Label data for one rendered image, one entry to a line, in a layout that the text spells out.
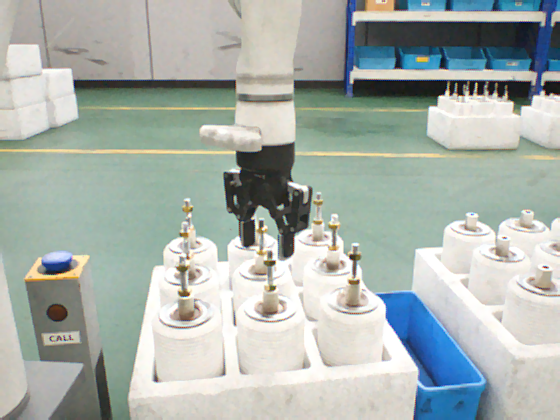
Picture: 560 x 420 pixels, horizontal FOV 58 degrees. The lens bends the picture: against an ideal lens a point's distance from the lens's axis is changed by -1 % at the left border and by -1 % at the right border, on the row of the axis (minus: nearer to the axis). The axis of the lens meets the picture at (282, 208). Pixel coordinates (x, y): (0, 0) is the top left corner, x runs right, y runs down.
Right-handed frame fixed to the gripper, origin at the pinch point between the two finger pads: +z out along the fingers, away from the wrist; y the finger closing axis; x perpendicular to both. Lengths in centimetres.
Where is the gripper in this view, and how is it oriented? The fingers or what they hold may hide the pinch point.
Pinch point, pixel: (266, 243)
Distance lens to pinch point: 69.0
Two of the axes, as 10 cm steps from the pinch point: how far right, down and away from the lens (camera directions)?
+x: -6.6, 2.4, -7.1
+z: 0.0, 9.5, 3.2
